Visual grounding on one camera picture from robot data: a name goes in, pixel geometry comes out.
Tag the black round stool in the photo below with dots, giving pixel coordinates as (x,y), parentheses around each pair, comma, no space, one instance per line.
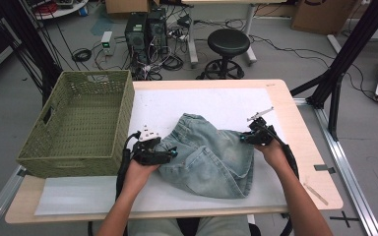
(228,42)

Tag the black tape strip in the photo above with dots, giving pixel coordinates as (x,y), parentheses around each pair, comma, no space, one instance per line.
(22,172)
(325,169)

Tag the white round table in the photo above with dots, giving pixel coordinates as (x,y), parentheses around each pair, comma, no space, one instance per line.
(62,11)

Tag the white foam mat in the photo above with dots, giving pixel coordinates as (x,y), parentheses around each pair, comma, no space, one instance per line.
(193,101)

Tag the black computer tower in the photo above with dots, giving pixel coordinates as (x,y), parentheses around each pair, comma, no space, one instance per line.
(157,29)
(135,36)

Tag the white desk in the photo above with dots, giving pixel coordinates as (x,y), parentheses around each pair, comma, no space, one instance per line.
(193,39)

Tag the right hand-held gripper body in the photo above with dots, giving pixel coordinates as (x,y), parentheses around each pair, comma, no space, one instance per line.
(262,134)

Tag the large cardboard box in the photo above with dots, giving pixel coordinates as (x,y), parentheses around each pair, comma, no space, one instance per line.
(321,18)

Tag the green woven basket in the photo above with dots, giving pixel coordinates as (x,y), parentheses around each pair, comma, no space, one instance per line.
(78,131)

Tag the white box with green light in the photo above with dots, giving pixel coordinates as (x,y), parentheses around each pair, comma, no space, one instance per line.
(107,41)

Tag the thin wooden stick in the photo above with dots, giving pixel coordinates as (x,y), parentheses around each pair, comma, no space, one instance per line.
(315,193)

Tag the person's right hand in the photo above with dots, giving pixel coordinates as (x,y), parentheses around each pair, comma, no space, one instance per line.
(275,155)

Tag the silver aluminium rail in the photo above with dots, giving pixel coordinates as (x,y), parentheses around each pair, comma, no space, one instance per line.
(0,203)
(341,164)

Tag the person's left hand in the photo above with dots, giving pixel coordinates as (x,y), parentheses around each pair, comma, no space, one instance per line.
(136,177)

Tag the black chair seat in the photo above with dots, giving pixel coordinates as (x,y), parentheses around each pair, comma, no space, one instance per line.
(188,226)

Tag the plain cardboard box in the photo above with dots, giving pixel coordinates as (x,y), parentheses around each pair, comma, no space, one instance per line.
(128,6)

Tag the light blue denim shorts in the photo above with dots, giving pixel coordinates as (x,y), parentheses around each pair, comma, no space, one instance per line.
(210,164)

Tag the black metal frame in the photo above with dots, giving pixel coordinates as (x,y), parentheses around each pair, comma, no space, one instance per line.
(351,49)
(29,42)

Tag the person's light trousers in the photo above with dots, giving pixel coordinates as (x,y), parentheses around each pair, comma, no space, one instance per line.
(151,227)

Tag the black tape cross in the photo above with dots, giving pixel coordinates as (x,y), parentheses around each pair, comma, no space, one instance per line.
(344,219)

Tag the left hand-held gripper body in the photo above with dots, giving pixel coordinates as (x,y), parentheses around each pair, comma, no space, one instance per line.
(147,134)

